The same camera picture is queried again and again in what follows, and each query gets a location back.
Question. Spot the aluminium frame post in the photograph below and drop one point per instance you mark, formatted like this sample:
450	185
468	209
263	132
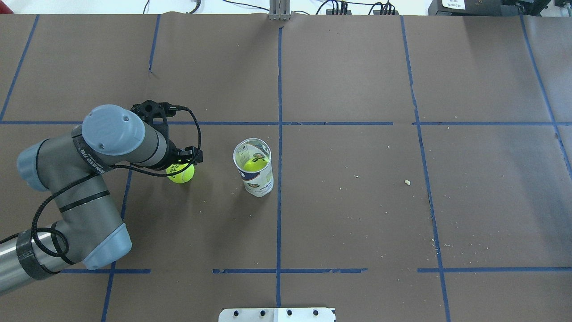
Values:
279	10

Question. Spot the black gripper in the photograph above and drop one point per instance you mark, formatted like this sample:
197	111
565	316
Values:
172	153

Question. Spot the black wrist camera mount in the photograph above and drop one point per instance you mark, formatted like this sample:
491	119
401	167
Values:
155	114

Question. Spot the tennis ball inside can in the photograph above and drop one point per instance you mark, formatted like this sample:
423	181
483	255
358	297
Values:
256	163

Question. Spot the clear tennis ball can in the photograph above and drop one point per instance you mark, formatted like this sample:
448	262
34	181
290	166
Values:
257	184

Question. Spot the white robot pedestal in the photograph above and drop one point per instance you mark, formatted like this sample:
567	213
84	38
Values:
292	314

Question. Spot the black computer box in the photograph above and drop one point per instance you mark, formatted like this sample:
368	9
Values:
489	8

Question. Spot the yellow tennis ball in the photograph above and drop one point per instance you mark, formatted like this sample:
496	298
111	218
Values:
180	173

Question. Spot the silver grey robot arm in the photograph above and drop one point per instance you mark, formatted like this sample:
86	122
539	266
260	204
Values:
79	222

